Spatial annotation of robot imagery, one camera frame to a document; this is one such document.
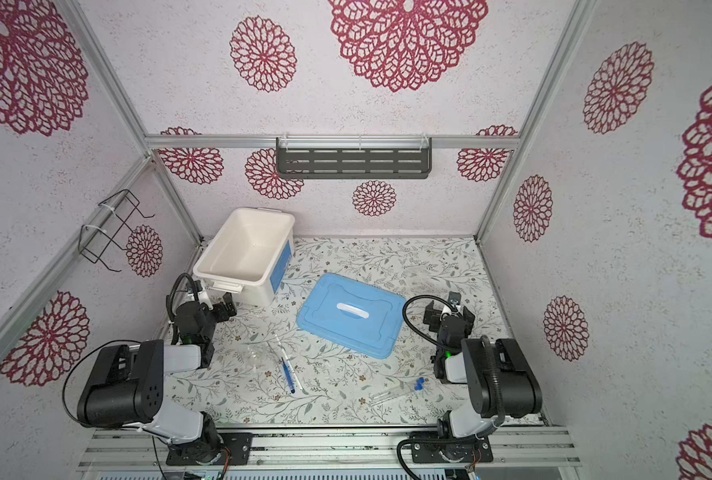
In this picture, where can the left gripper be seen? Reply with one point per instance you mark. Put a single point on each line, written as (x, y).
(222, 308)

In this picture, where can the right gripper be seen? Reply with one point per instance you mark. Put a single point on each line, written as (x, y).
(444, 314)

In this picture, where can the white plastic storage bin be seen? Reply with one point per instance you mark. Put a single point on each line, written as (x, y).
(249, 255)

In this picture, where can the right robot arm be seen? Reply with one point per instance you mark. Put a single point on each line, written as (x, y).
(499, 380)

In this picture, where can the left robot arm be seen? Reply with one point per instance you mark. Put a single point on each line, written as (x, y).
(125, 388)

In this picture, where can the blue plastic bin lid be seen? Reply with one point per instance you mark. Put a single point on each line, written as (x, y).
(355, 315)

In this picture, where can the clear test tube blue caps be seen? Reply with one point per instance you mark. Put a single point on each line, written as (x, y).
(400, 391)

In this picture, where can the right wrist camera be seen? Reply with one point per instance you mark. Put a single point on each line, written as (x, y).
(454, 298)

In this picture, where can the black wire wall rack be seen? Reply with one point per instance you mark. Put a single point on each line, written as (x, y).
(98, 236)

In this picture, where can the grey wall shelf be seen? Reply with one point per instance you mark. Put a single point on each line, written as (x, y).
(354, 160)

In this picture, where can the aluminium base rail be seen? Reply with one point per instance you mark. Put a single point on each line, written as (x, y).
(375, 447)

